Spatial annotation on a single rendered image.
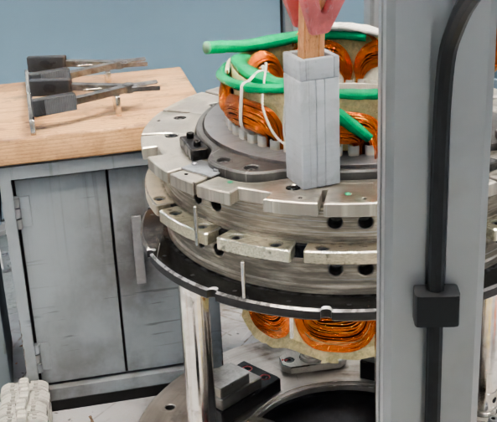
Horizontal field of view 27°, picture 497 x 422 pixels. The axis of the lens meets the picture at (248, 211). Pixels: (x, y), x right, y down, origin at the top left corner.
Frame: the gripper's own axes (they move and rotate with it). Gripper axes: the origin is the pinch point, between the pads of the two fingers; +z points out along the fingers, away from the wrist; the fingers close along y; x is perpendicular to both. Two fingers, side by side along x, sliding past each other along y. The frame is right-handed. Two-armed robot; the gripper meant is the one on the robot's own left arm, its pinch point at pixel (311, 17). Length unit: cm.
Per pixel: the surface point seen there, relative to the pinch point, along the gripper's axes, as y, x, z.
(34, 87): -35.8, -6.4, 15.7
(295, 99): 0.7, -1.4, 5.1
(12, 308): -189, 35, 140
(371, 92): 0.4, 5.1, 5.9
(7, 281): -206, 39, 142
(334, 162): 2.3, 0.8, 9.5
